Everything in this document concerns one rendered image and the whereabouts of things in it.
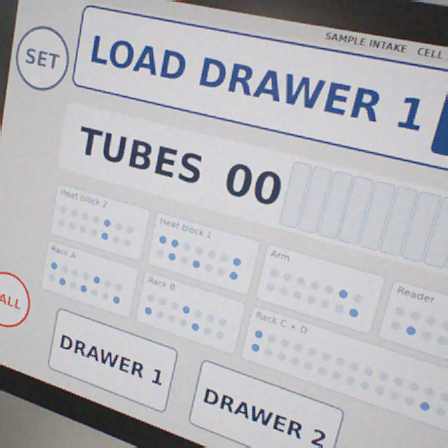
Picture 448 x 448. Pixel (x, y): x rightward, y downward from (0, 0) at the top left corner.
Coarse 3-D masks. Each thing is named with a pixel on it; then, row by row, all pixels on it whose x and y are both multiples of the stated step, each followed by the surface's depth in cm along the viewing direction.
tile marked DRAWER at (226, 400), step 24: (216, 384) 37; (240, 384) 36; (264, 384) 36; (192, 408) 38; (216, 408) 37; (240, 408) 37; (264, 408) 36; (288, 408) 36; (312, 408) 35; (336, 408) 35; (216, 432) 37; (240, 432) 37; (264, 432) 36; (288, 432) 36; (312, 432) 35; (336, 432) 35
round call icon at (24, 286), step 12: (0, 276) 41; (12, 276) 41; (24, 276) 41; (0, 288) 42; (12, 288) 41; (24, 288) 41; (0, 300) 42; (12, 300) 41; (24, 300) 41; (0, 312) 42; (12, 312) 41; (24, 312) 41; (0, 324) 42; (12, 324) 42; (24, 324) 41; (24, 336) 41
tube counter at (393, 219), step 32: (256, 160) 34; (288, 160) 34; (224, 192) 35; (256, 192) 35; (288, 192) 34; (320, 192) 33; (352, 192) 33; (384, 192) 32; (416, 192) 32; (288, 224) 34; (320, 224) 34; (352, 224) 33; (384, 224) 32; (416, 224) 32; (384, 256) 33; (416, 256) 32
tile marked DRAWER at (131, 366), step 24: (72, 312) 40; (72, 336) 40; (96, 336) 39; (120, 336) 39; (144, 336) 38; (48, 360) 41; (72, 360) 40; (96, 360) 40; (120, 360) 39; (144, 360) 38; (168, 360) 38; (96, 384) 40; (120, 384) 39; (144, 384) 39; (168, 384) 38
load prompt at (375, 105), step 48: (96, 48) 37; (144, 48) 36; (192, 48) 35; (240, 48) 34; (288, 48) 33; (144, 96) 36; (192, 96) 35; (240, 96) 34; (288, 96) 33; (336, 96) 32; (384, 96) 32; (432, 96) 31; (336, 144) 33; (384, 144) 32; (432, 144) 31
